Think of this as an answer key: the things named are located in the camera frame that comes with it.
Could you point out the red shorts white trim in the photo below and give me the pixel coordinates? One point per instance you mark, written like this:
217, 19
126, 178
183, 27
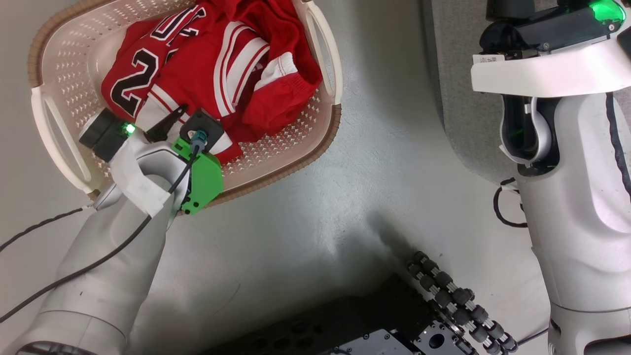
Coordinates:
282, 106

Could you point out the grey fabric sofa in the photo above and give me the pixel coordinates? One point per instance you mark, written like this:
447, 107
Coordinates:
458, 74

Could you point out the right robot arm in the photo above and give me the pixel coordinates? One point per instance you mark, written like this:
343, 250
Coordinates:
572, 222

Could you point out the red white basketball jersey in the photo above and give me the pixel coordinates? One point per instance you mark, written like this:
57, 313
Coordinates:
192, 69

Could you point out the cream laundry basket brown rim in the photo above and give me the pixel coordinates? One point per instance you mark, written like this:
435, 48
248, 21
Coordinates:
296, 145

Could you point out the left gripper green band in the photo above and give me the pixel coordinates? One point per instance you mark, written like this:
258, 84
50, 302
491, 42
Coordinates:
106, 135

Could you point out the black omni wheel with rollers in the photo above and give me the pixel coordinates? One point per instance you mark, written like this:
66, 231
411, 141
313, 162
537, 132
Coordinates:
446, 288

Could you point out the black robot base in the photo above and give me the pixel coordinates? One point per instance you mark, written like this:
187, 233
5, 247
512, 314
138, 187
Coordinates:
345, 320

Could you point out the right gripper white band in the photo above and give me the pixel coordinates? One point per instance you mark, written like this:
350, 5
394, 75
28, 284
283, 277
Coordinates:
542, 74

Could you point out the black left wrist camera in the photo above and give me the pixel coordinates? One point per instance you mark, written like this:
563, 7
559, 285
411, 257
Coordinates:
204, 125

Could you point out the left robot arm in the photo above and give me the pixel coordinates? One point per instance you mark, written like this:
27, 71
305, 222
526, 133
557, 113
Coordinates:
98, 276

